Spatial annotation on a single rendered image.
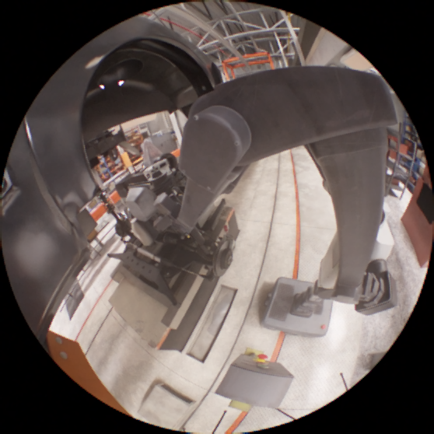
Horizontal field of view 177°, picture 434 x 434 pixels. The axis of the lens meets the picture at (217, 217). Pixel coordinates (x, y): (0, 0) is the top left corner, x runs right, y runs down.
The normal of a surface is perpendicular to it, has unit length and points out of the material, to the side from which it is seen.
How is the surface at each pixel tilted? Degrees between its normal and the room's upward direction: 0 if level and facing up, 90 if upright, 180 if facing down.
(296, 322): 0
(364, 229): 102
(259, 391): 0
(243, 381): 0
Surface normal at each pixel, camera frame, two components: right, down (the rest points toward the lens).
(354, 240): -0.53, 0.79
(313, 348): -0.24, -0.74
